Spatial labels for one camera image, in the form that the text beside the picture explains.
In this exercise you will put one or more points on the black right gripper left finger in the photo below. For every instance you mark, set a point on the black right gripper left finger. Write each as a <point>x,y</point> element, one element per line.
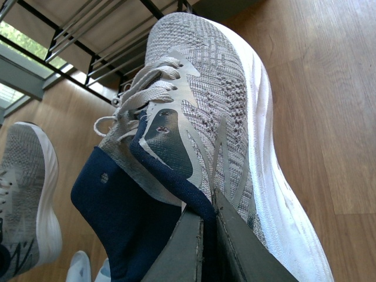
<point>182,257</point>

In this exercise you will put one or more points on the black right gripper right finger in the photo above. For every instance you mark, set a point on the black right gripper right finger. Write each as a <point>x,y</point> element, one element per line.
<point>242,257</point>

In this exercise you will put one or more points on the light blue slipper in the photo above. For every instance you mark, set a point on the light blue slipper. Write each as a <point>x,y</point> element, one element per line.
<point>104,272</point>
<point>79,270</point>

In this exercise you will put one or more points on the grey knit sneaker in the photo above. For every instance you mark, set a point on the grey knit sneaker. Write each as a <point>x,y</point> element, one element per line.
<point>30,231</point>
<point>198,117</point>

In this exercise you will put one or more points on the black metal shoe rack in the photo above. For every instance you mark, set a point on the black metal shoe rack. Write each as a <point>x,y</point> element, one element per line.
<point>90,43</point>

